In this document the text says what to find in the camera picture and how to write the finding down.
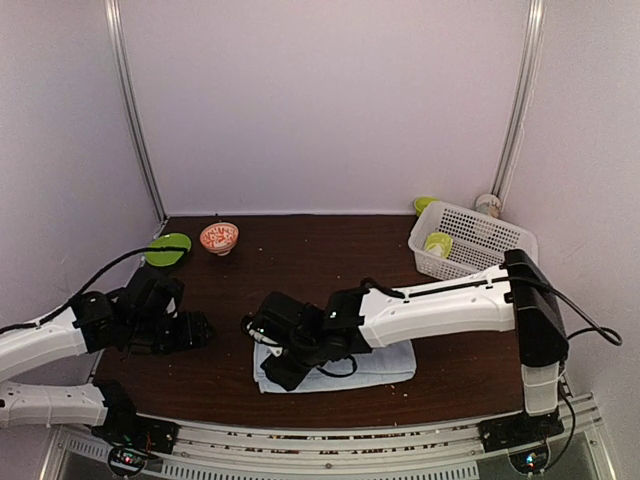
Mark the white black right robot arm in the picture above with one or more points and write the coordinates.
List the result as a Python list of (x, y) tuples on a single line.
[(511, 296)]

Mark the green plate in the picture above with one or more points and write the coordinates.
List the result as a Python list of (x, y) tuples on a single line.
[(168, 249)]

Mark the green white patterned towel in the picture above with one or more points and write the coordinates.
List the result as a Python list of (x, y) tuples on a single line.
[(438, 244)]

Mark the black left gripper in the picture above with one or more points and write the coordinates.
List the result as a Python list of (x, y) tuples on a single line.
[(191, 334)]

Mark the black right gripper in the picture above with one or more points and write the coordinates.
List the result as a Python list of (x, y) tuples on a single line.
[(287, 378)]

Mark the aluminium frame post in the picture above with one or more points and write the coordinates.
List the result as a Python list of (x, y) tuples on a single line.
[(118, 42), (523, 96)]

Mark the white perforated plastic basket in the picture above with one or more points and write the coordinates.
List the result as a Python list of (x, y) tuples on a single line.
[(479, 241)]

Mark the red white patterned bowl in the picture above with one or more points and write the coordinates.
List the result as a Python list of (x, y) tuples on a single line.
[(219, 238)]

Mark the beige cup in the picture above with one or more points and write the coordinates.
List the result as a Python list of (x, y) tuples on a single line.
[(488, 204)]

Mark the light blue towel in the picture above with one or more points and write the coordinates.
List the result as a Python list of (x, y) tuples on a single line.
[(384, 366)]

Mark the left aluminium frame post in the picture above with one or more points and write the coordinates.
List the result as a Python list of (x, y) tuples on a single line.
[(118, 42)]

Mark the right aluminium frame post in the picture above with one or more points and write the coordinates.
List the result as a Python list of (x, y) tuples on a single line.
[(523, 96)]

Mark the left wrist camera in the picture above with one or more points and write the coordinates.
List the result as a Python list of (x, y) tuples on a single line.
[(150, 295)]

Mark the green bowl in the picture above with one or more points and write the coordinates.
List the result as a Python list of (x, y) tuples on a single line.
[(421, 203)]

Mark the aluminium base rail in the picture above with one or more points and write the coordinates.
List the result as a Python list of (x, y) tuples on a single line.
[(444, 450)]

